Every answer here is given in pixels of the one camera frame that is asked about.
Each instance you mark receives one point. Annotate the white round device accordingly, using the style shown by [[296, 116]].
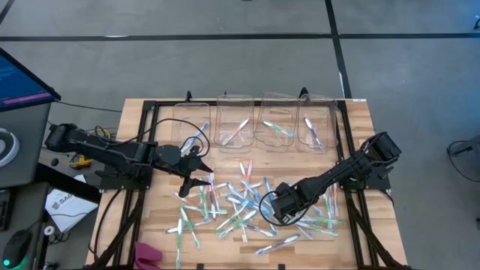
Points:
[[9, 150]]

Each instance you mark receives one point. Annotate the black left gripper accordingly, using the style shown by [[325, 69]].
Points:
[[189, 168]]

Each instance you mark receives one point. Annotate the green toothbrush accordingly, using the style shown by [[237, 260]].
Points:
[[203, 202], [318, 229], [327, 210], [330, 222], [278, 128], [179, 240], [189, 227], [195, 208], [240, 222], [230, 218]]

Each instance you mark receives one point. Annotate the black knob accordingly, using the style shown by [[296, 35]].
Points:
[[55, 162]]

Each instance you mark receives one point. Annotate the magenta cloth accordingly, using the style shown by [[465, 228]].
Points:
[[146, 257]]

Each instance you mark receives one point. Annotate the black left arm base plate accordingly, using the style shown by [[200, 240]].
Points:
[[112, 183]]

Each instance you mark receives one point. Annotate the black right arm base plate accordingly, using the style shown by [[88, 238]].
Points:
[[375, 183]]

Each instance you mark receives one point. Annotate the black keyboard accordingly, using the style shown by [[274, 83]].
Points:
[[4, 210]]

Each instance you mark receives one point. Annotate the white tape roll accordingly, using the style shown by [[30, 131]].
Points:
[[45, 230]]

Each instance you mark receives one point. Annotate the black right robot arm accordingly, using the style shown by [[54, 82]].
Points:
[[337, 170]]

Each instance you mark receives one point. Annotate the yellow clamp tool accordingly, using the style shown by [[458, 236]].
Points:
[[80, 163]]

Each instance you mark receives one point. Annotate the grey desk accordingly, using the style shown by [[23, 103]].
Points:
[[30, 142]]

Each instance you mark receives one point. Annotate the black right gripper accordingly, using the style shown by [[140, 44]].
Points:
[[283, 206]]

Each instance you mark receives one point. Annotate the black desk beam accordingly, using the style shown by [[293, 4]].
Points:
[[67, 183]]

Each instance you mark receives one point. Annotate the clear plastic bin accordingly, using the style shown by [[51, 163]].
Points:
[[195, 110], [277, 108], [234, 108], [326, 108]]

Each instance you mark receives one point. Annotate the white printed booklet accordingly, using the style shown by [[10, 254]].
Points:
[[69, 210]]

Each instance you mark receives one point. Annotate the computer monitor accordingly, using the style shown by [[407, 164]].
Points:
[[18, 86]]

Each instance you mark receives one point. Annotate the white label strip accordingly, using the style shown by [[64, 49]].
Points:
[[359, 99]]

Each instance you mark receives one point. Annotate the black computer mouse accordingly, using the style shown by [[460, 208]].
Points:
[[17, 247]]

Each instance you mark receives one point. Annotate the grey stand foot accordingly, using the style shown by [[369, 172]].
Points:
[[468, 146]]

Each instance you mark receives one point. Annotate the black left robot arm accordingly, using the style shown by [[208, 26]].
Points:
[[112, 150]]

